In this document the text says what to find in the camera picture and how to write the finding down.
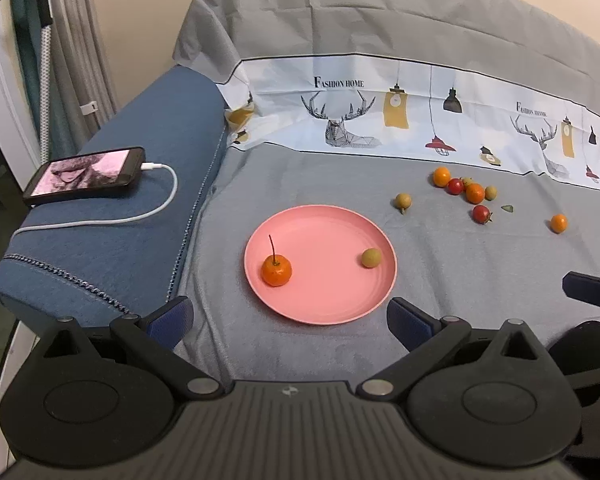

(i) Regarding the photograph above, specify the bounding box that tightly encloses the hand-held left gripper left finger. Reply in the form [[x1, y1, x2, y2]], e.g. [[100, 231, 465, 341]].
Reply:
[[40, 296, 226, 401]]

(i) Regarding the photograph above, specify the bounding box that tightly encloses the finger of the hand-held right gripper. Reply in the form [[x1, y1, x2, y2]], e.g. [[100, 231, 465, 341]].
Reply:
[[562, 270, 600, 312]]

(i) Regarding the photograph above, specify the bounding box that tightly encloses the speckled white cord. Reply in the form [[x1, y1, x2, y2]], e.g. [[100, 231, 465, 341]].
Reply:
[[36, 24, 56, 158]]

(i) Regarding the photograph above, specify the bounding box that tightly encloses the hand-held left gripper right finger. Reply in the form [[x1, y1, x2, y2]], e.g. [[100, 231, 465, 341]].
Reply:
[[355, 298, 546, 401]]

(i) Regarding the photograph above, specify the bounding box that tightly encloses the grey curtain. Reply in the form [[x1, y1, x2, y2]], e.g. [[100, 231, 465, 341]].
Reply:
[[50, 0, 121, 161]]

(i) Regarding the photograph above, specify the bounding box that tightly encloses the white charging cable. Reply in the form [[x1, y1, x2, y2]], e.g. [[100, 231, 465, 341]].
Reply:
[[12, 161, 178, 236]]

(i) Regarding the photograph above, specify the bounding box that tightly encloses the white frame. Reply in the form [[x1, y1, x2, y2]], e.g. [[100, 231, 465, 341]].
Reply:
[[0, 0, 43, 161]]

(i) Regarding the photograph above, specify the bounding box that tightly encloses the pink round plate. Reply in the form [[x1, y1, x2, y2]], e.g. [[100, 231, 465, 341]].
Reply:
[[244, 204, 398, 325]]

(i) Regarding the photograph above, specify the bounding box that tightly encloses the grey printed bedsheet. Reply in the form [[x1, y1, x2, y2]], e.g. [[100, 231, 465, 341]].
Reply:
[[172, 0, 600, 386]]

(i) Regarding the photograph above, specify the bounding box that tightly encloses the tangerine with long stem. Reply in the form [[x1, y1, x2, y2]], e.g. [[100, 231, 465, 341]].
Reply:
[[261, 234, 293, 288]]

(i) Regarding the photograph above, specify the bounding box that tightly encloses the teal curtain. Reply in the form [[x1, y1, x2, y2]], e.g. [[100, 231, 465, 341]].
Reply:
[[7, 0, 76, 161]]

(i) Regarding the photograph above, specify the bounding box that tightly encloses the black smartphone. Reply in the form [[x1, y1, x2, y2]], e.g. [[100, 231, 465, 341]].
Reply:
[[22, 146, 146, 207]]

